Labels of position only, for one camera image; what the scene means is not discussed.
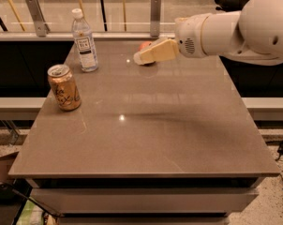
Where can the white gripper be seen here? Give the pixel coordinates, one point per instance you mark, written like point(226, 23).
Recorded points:
point(188, 35)

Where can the clear plastic water bottle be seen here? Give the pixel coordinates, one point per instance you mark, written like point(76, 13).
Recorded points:
point(84, 41)

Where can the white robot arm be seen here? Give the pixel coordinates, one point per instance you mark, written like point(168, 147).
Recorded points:
point(252, 35)

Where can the red apple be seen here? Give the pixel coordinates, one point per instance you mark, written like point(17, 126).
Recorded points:
point(144, 45)

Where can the black pole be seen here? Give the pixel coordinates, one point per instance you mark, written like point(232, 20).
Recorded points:
point(103, 12)

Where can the gold soda can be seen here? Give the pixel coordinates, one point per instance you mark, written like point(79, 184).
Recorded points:
point(64, 87)

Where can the yellow pole left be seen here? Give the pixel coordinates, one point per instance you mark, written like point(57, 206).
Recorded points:
point(17, 15)

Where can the grey table drawer front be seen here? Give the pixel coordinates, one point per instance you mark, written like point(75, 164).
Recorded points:
point(145, 200)

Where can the middle metal railing bracket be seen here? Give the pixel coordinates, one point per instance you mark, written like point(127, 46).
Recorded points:
point(155, 13)

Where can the metal railing bracket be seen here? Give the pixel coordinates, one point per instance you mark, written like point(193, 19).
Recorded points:
point(155, 13)
point(41, 27)

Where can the left metal railing bracket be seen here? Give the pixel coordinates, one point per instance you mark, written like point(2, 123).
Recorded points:
point(41, 27)

